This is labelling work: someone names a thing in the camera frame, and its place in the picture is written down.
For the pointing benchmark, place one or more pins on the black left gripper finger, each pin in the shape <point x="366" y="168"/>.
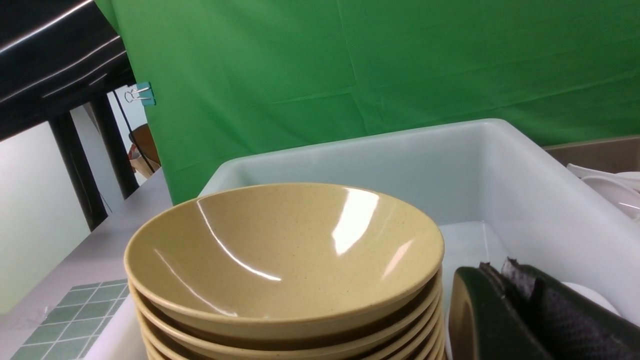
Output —
<point x="520" y="312"/>

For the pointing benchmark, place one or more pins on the tan noodle bowl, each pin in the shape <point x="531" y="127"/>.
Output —
<point x="284" y="261"/>

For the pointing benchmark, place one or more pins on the stack of white dishes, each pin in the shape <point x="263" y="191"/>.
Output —
<point x="592" y="295"/>

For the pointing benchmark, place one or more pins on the white spoons pile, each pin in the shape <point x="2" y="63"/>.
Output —
<point x="620" y="189"/>

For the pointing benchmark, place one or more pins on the brown plastic bin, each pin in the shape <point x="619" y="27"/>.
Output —
<point x="610" y="155"/>

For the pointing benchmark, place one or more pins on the stack of tan bowls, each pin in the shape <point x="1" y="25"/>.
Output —
<point x="415" y="332"/>

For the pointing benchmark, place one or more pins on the green backdrop cloth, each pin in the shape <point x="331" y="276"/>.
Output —
<point x="233" y="78"/>

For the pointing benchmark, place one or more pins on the teal binder clip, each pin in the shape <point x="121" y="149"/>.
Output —
<point x="141" y="93"/>

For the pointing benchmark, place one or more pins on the green checkered tablecloth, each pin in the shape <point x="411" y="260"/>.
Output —
<point x="69" y="330"/>

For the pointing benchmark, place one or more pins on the black metal frame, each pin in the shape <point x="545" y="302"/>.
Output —
<point x="56" y="56"/>

